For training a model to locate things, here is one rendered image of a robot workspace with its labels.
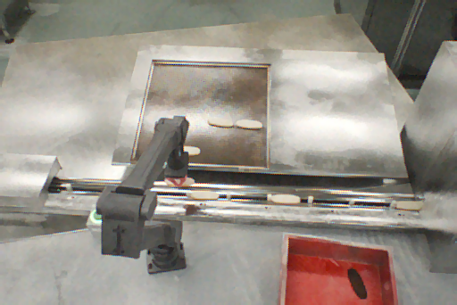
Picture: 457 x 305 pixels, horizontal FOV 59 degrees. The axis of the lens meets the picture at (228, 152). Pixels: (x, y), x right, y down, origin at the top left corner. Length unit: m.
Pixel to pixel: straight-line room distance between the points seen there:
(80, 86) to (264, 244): 1.12
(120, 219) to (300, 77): 1.08
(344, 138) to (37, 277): 1.13
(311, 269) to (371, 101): 0.72
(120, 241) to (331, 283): 0.70
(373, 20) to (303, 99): 1.41
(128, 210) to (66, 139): 0.95
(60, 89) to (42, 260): 0.85
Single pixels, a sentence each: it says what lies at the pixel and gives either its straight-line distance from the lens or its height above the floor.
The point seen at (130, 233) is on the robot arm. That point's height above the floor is 1.29.
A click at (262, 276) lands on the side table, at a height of 0.82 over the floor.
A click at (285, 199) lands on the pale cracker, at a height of 0.86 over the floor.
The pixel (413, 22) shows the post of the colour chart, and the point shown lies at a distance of 2.01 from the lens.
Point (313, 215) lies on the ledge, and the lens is 1.37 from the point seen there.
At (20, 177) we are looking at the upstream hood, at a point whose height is 0.92.
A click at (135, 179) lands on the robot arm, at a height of 1.31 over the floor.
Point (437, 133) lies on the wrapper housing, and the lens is 1.39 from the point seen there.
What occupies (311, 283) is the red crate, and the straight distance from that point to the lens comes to 1.30.
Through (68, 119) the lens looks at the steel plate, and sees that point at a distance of 1.82.
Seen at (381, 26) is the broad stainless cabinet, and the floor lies 0.54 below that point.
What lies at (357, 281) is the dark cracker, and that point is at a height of 0.83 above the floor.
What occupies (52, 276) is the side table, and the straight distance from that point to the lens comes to 1.40.
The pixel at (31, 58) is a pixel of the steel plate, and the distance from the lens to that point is 2.23.
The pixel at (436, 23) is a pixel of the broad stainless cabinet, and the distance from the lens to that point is 3.08.
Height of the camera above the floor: 2.00
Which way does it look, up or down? 49 degrees down
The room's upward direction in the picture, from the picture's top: straight up
